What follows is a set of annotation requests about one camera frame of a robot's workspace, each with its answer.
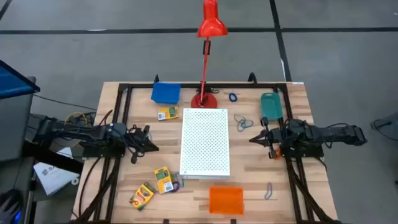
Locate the crayon box with colourful front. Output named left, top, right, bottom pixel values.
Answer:
left=129, top=182, right=155, bottom=212

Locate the black lamp cable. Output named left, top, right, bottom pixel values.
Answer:
left=195, top=86, right=220, bottom=96

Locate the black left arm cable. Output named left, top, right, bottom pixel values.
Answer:
left=70, top=157, right=103, bottom=220

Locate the red desk lamp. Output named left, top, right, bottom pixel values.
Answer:
left=190, top=0, right=229, bottom=110

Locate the person's hand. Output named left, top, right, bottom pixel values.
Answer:
left=0, top=195, right=22, bottom=224

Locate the white perforated metal shelf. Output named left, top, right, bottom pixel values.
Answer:
left=179, top=108, right=231, bottom=180

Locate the small white paper sheet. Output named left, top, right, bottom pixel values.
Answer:
left=55, top=146, right=74, bottom=159

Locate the monitor with blue screen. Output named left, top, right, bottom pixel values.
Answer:
left=0, top=58, right=41, bottom=100

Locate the orange plastic basket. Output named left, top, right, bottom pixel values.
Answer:
left=208, top=185, right=245, bottom=215

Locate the grey desk cabinet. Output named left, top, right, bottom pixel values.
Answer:
left=0, top=76, right=37, bottom=162

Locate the grey chair base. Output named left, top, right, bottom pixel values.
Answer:
left=370, top=112, right=398, bottom=141

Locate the white printed paper sheet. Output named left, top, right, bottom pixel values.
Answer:
left=33, top=161, right=80, bottom=197

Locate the grey carabiner lower right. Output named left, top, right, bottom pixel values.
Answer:
left=264, top=182, right=274, bottom=200

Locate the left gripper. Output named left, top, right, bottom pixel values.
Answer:
left=124, top=124, right=160, bottom=165

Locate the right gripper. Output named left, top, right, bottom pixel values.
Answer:
left=249, top=116, right=285, bottom=159

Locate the teal plastic basket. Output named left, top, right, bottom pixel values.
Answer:
left=259, top=92, right=284, bottom=122

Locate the black equipment box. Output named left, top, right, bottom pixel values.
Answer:
left=26, top=113, right=50, bottom=147

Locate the yellow green crayon box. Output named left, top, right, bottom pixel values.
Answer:
left=154, top=166, right=175, bottom=195
left=157, top=106, right=180, bottom=121

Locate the blue plastic basket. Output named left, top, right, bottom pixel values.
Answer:
left=150, top=82, right=182, bottom=105

